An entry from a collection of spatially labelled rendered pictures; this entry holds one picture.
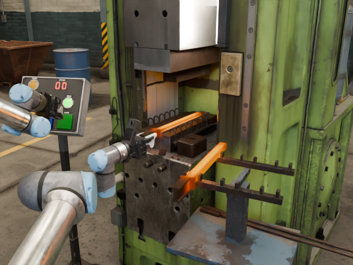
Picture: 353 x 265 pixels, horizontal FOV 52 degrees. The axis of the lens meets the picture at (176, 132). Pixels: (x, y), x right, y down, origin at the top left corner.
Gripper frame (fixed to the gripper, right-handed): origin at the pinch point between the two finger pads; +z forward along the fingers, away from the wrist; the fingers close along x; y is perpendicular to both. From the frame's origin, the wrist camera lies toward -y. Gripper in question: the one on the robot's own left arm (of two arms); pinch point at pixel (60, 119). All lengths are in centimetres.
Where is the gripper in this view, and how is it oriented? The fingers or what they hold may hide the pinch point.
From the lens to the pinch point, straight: 178.9
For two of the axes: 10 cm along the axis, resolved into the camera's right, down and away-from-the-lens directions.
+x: -9.8, -0.6, 1.7
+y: 0.9, -9.8, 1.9
